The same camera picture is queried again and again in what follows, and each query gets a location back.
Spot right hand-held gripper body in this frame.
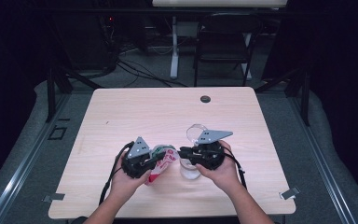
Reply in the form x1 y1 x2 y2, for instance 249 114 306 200
194 129 233 171

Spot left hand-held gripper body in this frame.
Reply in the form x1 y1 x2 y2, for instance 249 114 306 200
120 136 157 180

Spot white red green plastic bag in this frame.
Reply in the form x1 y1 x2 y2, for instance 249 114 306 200
145 144 181 187

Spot person's right hand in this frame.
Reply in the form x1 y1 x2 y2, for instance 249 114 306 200
197 141 241 194

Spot person's left hand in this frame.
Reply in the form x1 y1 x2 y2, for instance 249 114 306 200
110 155 152 203

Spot grey tape piece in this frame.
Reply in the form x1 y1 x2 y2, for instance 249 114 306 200
42 192 66 203
279 186 301 201

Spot black tape square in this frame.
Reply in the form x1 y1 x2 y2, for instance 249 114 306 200
48 125 68 141

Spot white desk leg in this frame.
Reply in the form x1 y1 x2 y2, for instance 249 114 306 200
170 15 181 79

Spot black metal stand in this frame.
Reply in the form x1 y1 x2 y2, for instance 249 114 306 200
255 65 311 127
45 65 104 123

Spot black folding chair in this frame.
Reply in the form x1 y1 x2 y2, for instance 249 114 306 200
194 12 264 88

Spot white desk top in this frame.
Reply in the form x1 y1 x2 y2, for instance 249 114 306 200
152 0 288 8

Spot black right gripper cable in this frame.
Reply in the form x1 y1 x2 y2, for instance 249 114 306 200
222 146 248 190

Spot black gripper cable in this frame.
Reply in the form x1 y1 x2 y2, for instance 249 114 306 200
222 146 248 190
98 141 135 206

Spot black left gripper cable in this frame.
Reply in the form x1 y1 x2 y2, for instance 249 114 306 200
98 141 135 206

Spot black floor cables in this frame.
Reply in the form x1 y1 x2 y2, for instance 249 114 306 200
116 58 188 89

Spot aluminium floor rail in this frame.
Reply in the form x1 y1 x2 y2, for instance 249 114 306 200
287 92 358 224
0 92 73 224

